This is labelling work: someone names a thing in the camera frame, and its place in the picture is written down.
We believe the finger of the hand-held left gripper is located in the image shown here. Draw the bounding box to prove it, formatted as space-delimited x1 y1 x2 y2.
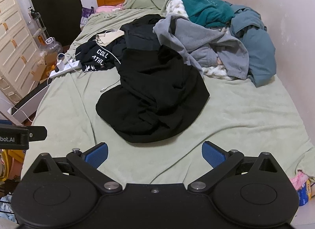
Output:
28 126 48 143

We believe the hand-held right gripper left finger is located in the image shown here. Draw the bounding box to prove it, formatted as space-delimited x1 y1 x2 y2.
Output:
31 142 123 193

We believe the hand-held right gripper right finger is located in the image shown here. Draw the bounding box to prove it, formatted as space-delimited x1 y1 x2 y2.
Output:
188 141 281 192

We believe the plain black garment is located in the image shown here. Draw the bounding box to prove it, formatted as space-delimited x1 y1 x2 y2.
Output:
95 44 210 144

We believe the yellow printed box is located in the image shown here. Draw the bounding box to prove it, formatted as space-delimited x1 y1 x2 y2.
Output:
2 149 26 170

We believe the white heater panel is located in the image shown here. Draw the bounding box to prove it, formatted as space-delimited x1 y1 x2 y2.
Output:
7 79 50 125

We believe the green bed sheet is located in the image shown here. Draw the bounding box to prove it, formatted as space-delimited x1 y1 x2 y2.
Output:
21 7 315 185

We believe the cardboard box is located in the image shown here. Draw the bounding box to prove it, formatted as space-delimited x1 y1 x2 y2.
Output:
32 52 62 84

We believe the white charger plug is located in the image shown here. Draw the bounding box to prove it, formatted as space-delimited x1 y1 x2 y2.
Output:
55 54 66 72

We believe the white power strip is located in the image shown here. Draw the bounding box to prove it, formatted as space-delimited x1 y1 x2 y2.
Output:
49 60 82 79

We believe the light blue cloth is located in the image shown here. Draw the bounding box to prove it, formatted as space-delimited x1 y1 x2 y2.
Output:
0 195 18 223

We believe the clear water bottle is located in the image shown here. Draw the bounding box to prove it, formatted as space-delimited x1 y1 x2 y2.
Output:
41 37 63 57

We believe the pink frilly cloth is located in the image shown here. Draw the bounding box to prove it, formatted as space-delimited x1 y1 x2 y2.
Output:
290 171 309 191

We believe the cream drawer cabinet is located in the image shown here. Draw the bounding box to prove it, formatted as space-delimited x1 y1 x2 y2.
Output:
0 0 40 104

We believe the black printed sweatshirt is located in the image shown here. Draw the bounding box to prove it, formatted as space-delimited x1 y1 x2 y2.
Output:
74 39 123 72

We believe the blue packet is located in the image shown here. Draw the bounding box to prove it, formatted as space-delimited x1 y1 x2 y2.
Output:
296 179 312 206

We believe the metal bottle rack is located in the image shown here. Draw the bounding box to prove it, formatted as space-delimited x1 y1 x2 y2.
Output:
28 7 48 47

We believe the blue-grey garment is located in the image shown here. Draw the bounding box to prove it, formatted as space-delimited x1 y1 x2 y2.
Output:
230 4 276 87

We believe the beige cloth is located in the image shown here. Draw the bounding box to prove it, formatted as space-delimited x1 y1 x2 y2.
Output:
95 29 125 46

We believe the grey hoodie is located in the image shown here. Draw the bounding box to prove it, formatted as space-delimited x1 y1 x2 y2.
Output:
153 16 249 80

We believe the purple bag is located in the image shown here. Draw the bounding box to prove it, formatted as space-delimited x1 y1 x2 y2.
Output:
80 6 95 31

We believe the dark door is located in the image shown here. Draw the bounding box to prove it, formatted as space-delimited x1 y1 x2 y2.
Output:
23 0 83 47

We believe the dark black jacket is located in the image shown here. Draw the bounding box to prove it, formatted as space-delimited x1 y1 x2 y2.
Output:
108 14 170 72

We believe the teal garment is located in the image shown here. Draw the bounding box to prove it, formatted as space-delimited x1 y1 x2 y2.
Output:
169 0 235 28

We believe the white charging cable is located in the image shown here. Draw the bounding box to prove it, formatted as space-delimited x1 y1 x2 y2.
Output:
95 29 123 93

